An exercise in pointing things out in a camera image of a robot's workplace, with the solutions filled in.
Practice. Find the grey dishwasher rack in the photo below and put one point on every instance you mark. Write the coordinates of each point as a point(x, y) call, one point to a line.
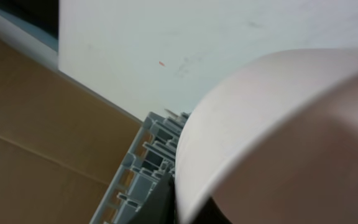
point(151, 154)

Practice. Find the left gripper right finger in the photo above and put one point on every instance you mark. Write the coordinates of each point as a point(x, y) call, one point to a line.
point(210, 214)

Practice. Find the white bowl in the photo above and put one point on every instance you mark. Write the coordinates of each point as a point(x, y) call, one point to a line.
point(276, 142)

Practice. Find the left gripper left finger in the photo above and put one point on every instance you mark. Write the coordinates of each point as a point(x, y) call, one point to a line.
point(159, 208)

